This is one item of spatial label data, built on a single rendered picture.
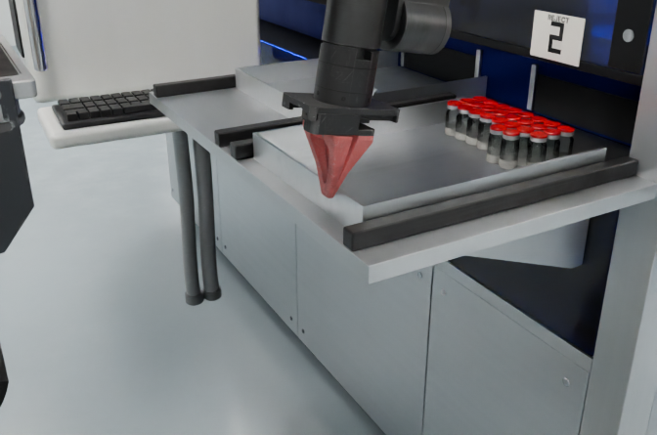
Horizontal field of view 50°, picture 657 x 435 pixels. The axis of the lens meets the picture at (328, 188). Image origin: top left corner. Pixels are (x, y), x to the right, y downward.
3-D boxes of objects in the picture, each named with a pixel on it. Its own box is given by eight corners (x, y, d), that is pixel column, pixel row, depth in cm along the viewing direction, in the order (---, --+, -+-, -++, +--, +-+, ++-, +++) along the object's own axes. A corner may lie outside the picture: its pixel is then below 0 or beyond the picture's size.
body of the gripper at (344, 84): (399, 128, 69) (413, 54, 67) (310, 126, 64) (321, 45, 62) (364, 112, 74) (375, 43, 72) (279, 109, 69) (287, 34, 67)
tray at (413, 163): (461, 119, 105) (463, 97, 103) (601, 175, 84) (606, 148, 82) (253, 158, 89) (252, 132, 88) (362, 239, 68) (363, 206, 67)
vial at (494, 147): (496, 156, 89) (499, 122, 87) (507, 162, 87) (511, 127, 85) (482, 159, 88) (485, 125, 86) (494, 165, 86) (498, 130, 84)
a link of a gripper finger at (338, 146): (383, 205, 71) (400, 116, 68) (324, 208, 68) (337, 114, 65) (349, 184, 77) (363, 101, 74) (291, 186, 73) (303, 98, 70)
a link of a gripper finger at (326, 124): (364, 206, 70) (379, 115, 67) (301, 210, 66) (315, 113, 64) (330, 185, 76) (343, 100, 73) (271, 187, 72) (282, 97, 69)
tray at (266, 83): (396, 65, 137) (397, 48, 136) (485, 97, 116) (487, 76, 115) (236, 88, 122) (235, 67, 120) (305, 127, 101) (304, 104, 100)
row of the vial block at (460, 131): (453, 130, 99) (456, 99, 97) (547, 170, 85) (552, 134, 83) (441, 133, 98) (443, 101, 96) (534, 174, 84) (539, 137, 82)
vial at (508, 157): (507, 162, 87) (511, 127, 85) (520, 168, 85) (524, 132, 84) (495, 165, 86) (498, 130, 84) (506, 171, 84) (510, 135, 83)
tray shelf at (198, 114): (382, 70, 142) (382, 62, 141) (697, 186, 86) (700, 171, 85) (150, 103, 120) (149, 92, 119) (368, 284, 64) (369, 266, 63)
